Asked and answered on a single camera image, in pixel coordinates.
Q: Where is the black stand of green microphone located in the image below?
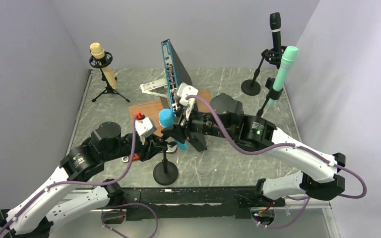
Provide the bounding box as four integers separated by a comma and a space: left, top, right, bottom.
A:
256, 77, 283, 117

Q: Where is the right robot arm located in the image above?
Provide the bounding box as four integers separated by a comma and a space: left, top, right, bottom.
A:
159, 94, 345, 206

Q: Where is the black tripod mic stand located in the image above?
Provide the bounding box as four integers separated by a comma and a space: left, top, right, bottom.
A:
89, 51, 130, 103

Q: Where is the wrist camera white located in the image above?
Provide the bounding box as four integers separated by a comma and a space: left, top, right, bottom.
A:
134, 113, 157, 138
174, 83, 198, 107

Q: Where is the black microphone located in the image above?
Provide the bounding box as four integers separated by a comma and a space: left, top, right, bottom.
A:
269, 12, 282, 57

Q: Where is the wooden board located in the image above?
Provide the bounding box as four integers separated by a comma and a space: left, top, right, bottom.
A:
128, 90, 212, 136

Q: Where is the blue microphone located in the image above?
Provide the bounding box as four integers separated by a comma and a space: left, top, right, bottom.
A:
158, 109, 188, 151

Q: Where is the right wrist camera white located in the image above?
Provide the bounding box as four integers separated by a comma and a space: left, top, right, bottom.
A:
174, 83, 198, 107

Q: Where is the mint green microphone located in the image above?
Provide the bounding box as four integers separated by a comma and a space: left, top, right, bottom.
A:
268, 46, 299, 106

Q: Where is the metal bracket holder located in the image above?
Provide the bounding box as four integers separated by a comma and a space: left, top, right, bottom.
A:
139, 78, 170, 109

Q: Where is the black round-base mic stand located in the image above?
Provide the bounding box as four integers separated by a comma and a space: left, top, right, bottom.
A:
153, 151, 179, 185

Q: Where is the blue black network switch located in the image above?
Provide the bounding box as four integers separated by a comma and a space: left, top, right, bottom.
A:
161, 39, 207, 152

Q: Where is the black stand with shock mount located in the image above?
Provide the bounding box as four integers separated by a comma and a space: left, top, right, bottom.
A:
241, 46, 287, 96

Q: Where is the beige microphone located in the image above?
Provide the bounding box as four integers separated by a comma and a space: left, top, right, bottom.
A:
89, 42, 118, 89

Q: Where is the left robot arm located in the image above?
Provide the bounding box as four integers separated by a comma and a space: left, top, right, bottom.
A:
0, 118, 168, 238

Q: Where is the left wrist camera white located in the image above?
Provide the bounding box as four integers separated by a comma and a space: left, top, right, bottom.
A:
134, 113, 157, 138

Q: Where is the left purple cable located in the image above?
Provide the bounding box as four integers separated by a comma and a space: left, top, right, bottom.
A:
0, 115, 142, 238

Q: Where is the aluminium frame rail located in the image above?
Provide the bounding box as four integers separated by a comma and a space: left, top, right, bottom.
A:
289, 199, 341, 238

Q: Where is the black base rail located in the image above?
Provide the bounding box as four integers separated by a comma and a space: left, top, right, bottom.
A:
104, 186, 284, 221

